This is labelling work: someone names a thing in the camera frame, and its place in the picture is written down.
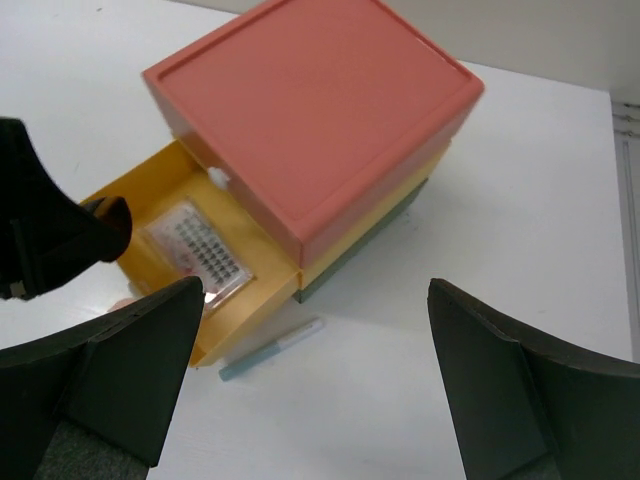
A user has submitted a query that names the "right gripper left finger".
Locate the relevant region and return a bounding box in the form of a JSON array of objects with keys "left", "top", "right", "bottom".
[{"left": 1, "top": 277, "right": 204, "bottom": 479}]

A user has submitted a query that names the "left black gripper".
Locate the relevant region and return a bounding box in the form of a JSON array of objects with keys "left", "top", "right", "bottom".
[{"left": 1, "top": 117, "right": 133, "bottom": 300}]

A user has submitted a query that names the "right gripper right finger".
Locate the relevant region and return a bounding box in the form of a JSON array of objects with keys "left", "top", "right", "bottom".
[{"left": 427, "top": 279, "right": 639, "bottom": 479}]

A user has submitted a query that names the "round pink powder puff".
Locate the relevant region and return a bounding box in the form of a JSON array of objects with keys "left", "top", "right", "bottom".
[{"left": 109, "top": 298, "right": 135, "bottom": 312}]

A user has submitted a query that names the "yellow drawer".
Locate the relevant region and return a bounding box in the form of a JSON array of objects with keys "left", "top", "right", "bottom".
[{"left": 91, "top": 142, "right": 444, "bottom": 367}]

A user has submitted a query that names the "nail sticker packet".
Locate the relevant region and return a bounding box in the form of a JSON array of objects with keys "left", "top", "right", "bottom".
[{"left": 144, "top": 198, "right": 254, "bottom": 311}]

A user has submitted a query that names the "red top drawer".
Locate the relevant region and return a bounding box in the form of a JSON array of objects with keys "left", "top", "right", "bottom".
[{"left": 142, "top": 0, "right": 486, "bottom": 264}]

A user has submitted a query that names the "blue eyebrow razor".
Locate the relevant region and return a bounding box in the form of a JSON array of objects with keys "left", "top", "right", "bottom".
[{"left": 219, "top": 317, "right": 324, "bottom": 382}]

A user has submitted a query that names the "green bottom drawer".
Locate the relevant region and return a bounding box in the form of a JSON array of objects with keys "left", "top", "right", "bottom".
[{"left": 292, "top": 179, "right": 430, "bottom": 305}]

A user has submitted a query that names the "three-drawer organizer box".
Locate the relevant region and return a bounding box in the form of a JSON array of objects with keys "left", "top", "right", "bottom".
[{"left": 142, "top": 0, "right": 486, "bottom": 305}]

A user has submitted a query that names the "aluminium rail right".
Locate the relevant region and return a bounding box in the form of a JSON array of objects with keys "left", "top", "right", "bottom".
[{"left": 612, "top": 101, "right": 639, "bottom": 363}]

